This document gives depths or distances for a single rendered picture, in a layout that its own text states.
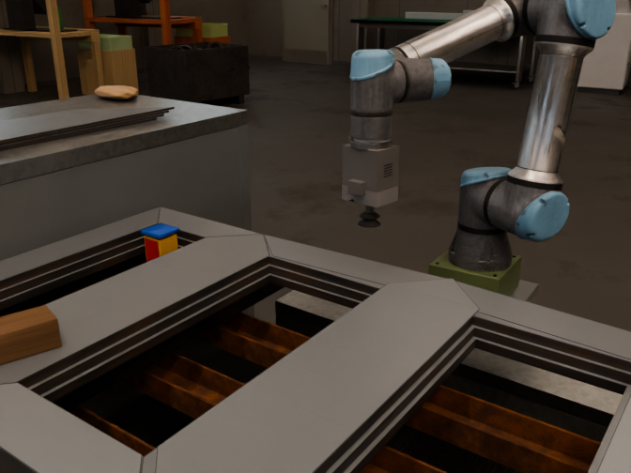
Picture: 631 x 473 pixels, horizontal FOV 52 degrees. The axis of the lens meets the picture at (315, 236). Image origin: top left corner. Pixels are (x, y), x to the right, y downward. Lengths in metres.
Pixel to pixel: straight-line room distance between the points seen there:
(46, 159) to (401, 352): 0.88
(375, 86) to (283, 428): 0.59
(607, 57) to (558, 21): 8.45
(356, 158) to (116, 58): 7.97
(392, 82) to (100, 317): 0.64
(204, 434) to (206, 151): 1.09
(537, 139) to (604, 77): 8.47
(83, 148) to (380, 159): 0.71
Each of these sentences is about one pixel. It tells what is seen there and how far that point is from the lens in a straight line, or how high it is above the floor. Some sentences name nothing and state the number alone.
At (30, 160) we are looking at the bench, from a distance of 1.49.
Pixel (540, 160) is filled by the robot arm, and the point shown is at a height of 1.05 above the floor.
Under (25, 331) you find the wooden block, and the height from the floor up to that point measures 0.91.
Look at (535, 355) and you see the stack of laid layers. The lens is 1.12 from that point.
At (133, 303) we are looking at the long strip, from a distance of 1.19.
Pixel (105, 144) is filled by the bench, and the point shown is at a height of 1.04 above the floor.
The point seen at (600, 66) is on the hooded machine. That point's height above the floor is 0.37.
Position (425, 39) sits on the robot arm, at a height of 1.29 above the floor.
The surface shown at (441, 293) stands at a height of 0.87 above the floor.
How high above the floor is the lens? 1.39
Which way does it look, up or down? 21 degrees down
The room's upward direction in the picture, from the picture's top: straight up
